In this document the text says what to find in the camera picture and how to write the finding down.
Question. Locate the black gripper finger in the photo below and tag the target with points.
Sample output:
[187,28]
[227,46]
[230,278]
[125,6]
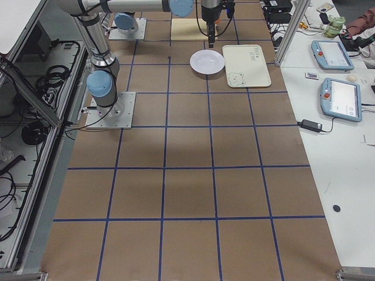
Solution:
[211,34]

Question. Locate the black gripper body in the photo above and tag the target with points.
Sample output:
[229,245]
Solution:
[209,14]

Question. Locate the white round plate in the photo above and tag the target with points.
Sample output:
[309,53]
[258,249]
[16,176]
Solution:
[207,62]

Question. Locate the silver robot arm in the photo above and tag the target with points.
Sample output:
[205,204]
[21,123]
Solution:
[125,22]
[102,83]

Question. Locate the cream bear tray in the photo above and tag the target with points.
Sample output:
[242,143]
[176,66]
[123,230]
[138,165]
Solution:
[245,66]

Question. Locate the wooden cutting board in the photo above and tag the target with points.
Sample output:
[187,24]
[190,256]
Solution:
[186,29]

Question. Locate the black power brick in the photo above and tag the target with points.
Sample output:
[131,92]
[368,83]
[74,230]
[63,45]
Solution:
[278,6]

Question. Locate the white keyboard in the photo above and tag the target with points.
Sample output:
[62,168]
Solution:
[313,19]

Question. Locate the small printed card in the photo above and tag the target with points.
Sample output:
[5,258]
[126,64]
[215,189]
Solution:
[313,76]

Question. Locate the far blue teach pendant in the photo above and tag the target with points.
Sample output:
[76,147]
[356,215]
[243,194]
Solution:
[331,55]

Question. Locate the blue teach pendant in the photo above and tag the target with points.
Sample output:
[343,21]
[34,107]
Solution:
[341,99]
[331,55]

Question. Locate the green ceramic figurine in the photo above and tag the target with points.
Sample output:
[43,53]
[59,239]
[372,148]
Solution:
[334,26]

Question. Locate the black power adapter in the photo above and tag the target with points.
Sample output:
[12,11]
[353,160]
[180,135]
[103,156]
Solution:
[310,125]

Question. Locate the small cream ball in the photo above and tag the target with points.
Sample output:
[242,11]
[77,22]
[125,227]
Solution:
[352,78]

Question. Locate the near blue teach pendant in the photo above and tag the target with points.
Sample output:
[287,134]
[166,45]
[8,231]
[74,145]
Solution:
[341,99]

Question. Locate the seated person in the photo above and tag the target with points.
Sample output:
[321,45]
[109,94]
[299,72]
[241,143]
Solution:
[361,34]

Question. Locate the black round cap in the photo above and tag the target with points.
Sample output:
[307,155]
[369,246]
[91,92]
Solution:
[336,208]

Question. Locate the aluminium frame post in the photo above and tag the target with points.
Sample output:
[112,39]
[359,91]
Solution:
[299,11]

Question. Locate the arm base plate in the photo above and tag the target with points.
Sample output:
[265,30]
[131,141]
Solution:
[136,32]
[116,117]

